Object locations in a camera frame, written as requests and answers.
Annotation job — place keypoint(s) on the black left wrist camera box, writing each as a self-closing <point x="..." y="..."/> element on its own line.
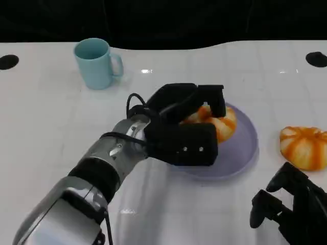
<point x="184" y="143"/>

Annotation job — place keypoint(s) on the lilac plate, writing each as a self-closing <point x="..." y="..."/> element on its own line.
<point x="237" y="148"/>

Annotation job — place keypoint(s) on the pale green mug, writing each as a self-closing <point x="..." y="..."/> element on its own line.
<point x="94" y="69"/>

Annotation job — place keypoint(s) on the black backdrop cloth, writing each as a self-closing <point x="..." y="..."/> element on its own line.
<point x="163" y="20"/>

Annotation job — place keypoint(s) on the black table grommet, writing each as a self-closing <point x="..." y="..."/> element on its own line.
<point x="9" y="62"/>
<point x="316" y="60"/>

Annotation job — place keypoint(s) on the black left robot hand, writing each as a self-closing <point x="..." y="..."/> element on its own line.
<point x="176" y="99"/>

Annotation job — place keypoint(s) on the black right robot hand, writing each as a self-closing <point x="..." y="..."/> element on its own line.
<point x="301" y="209"/>

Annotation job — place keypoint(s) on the orange and white bread roll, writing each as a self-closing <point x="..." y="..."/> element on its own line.
<point x="301" y="148"/>
<point x="224" y="127"/>

